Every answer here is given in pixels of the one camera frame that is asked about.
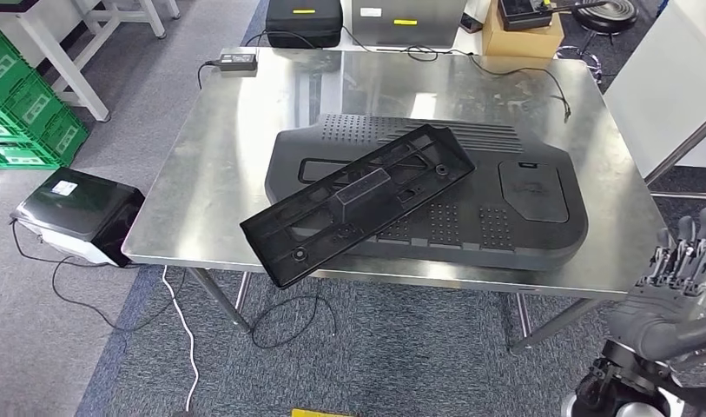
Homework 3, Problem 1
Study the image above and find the black printer cable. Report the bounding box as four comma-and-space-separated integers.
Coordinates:
10, 218, 187, 334

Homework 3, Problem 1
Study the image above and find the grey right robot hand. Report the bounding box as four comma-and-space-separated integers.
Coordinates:
605, 206, 706, 364

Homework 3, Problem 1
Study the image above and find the black carrying case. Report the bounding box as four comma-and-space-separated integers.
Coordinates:
265, 0, 344, 50

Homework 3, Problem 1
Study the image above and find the black table cable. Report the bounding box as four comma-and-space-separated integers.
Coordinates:
340, 25, 572, 123

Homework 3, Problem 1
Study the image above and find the white floor cable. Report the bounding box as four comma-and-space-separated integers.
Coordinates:
161, 264, 200, 413

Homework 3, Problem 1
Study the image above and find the grey plastic engine cover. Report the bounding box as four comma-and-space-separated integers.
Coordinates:
264, 113, 590, 273

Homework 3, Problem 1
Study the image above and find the black round stool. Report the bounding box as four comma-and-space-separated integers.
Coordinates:
555, 0, 640, 86

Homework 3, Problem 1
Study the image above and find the black power adapter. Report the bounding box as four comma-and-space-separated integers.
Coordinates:
219, 52, 259, 74

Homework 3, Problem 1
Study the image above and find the cardboard box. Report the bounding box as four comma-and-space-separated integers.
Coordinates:
481, 0, 565, 60

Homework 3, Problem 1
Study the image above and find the black electronic device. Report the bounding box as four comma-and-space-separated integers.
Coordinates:
498, 0, 555, 32

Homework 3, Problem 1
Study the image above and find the white desk frame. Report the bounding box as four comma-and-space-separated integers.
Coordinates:
0, 0, 181, 123

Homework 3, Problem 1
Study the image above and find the stainless steel workbench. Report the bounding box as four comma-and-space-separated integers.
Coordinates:
121, 47, 669, 355

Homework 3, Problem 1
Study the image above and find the black floor cable loop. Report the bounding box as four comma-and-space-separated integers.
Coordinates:
250, 295, 338, 350

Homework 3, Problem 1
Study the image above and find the black white printer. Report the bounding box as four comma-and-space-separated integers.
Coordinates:
10, 168, 147, 268

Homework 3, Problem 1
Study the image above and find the white partition panel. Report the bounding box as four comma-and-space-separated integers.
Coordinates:
603, 0, 706, 169

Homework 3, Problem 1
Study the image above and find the green plastic crate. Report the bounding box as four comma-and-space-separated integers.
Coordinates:
0, 106, 90, 171
0, 75, 66, 151
0, 17, 37, 116

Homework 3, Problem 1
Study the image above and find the black adapter cable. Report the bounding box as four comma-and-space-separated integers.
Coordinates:
197, 59, 222, 90

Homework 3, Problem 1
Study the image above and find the black plastic frame part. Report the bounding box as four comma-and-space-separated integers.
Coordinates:
239, 123, 478, 290

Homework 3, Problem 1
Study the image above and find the small white device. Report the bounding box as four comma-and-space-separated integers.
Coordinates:
460, 0, 492, 34

